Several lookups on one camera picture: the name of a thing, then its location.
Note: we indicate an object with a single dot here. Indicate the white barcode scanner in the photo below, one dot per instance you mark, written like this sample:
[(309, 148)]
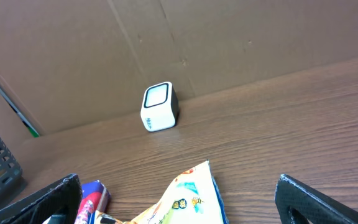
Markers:
[(160, 108)]

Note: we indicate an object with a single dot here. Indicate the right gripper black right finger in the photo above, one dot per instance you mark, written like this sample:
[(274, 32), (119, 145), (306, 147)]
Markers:
[(299, 203)]

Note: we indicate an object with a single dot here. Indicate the cream snack bag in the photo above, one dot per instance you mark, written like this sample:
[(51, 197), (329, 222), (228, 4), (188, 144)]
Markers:
[(192, 197)]

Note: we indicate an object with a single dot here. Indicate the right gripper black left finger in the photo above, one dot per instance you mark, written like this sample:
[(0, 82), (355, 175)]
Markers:
[(58, 201)]

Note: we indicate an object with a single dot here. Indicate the red purple snack pack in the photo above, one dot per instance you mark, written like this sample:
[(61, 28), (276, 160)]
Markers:
[(95, 197)]

